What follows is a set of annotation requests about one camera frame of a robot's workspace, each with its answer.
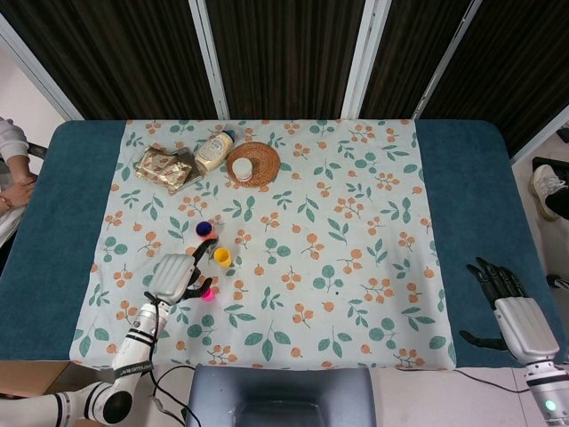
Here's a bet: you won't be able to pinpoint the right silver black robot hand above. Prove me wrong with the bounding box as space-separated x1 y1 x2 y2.
459 256 562 368

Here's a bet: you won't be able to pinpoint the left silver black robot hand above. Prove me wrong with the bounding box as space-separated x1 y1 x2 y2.
149 238 220 308

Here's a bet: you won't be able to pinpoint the dark grey flat case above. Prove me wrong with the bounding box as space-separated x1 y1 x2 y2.
171 149 206 195

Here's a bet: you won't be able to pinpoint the gold snack packet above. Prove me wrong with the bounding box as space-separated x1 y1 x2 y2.
135 144 196 194

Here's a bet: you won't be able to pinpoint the white small cup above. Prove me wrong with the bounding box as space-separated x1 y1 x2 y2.
231 157 254 182

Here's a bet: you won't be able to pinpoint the cream squeeze bottle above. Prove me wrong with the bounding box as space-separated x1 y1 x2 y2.
194 127 238 174

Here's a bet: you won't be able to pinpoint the white sneaker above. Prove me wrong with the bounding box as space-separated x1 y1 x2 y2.
527 163 569 222

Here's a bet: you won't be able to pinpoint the floral fruit print tablecloth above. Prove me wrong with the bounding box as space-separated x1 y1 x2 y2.
70 118 458 371

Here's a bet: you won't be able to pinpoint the teal blue table cover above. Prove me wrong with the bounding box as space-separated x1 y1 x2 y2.
0 118 569 370

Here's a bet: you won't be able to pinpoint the round woven rattan mat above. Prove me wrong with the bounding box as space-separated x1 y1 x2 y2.
226 141 282 189

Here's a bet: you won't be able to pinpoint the brown cardboard box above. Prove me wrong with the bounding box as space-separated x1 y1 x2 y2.
0 359 110 398

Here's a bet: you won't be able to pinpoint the bystander in white clothes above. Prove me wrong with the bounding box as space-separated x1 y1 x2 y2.
0 116 39 250

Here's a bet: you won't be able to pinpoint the dark folding screen white frames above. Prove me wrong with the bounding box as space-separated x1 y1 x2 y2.
0 0 569 157

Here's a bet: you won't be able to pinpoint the black cable on floor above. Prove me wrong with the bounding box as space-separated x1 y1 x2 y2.
397 366 531 395

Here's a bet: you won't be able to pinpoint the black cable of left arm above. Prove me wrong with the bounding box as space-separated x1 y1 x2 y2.
144 291 199 427

